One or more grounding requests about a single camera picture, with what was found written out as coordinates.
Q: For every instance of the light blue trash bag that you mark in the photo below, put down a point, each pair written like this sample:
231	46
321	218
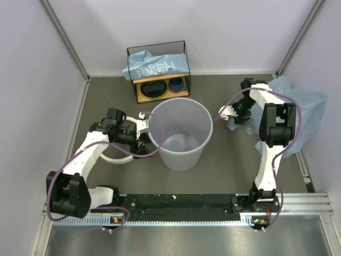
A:
312	104
143	64

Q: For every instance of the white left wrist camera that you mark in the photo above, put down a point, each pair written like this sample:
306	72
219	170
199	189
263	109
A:
142	124

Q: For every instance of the black plate green rim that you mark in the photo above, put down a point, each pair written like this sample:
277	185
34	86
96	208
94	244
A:
153	89

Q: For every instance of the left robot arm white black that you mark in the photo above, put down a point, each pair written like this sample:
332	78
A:
117	139

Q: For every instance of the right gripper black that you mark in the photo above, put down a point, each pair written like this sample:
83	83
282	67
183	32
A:
240	119

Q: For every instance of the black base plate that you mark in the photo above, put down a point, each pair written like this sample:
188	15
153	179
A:
191	207

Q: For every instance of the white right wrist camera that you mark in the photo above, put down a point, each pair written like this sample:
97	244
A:
226	113

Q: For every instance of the white grey trash bin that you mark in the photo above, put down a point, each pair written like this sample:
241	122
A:
184	127

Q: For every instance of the black wire wooden shelf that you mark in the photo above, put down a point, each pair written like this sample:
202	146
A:
175	47

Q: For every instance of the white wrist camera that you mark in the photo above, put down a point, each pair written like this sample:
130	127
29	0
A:
142	124
226	113

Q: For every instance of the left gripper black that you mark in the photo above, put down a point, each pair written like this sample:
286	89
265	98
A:
142	149

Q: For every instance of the slotted grey cable duct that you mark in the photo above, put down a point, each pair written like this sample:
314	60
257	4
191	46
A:
115	220

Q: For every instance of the dark blue mug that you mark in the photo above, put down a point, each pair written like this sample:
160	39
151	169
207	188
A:
176	85

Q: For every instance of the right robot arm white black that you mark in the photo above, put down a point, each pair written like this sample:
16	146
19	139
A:
276	130

